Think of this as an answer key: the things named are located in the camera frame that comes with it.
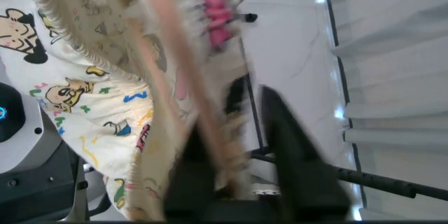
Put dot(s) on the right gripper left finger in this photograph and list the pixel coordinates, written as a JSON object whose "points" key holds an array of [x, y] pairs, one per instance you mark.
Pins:
{"points": [[189, 182]]}

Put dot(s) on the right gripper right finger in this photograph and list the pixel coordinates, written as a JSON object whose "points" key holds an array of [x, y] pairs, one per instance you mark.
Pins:
{"points": [[301, 182]]}

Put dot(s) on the pink clothes hanger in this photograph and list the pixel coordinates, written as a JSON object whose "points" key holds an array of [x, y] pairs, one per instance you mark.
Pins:
{"points": [[196, 87]]}

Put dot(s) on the cream printed garment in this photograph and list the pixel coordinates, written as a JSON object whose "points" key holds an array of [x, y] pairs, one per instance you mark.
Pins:
{"points": [[105, 105]]}

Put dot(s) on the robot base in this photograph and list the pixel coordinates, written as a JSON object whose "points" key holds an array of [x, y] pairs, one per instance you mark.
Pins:
{"points": [[31, 168]]}

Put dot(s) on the black clothes rack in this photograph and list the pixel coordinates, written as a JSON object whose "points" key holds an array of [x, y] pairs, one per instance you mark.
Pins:
{"points": [[385, 183]]}

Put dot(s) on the white curtain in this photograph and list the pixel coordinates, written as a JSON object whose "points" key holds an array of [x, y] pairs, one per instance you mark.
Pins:
{"points": [[395, 59]]}

